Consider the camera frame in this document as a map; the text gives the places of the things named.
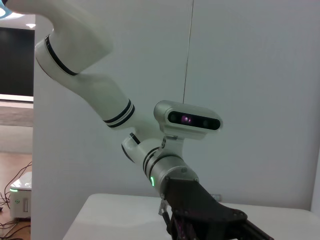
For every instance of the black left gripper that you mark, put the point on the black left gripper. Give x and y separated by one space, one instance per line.
190 197

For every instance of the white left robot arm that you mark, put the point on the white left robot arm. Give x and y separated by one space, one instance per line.
100 92

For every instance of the white box device green light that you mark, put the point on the white box device green light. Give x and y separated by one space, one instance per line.
21 197

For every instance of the small grey wall socket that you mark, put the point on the small grey wall socket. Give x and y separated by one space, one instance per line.
216 197

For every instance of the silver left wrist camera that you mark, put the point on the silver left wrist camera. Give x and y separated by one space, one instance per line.
175 130

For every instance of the black wall screen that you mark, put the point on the black wall screen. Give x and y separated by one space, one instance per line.
16 62

